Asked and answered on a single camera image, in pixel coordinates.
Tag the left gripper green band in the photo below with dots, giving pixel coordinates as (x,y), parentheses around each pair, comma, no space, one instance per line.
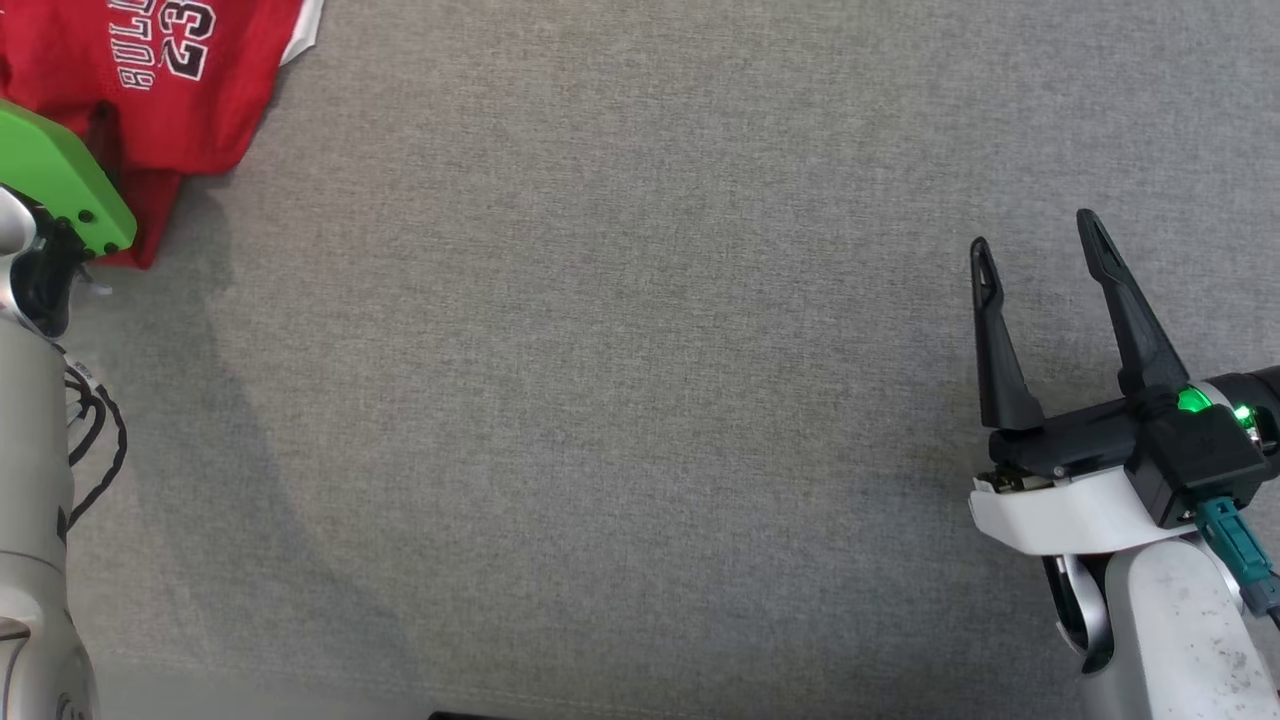
(60,170)

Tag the red white basketball jersey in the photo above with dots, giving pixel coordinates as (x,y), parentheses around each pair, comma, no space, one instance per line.
(200,110)

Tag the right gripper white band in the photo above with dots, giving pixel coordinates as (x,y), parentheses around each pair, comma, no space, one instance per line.
(1070,510)

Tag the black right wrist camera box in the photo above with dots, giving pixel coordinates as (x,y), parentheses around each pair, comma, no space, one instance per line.
(1195,455)

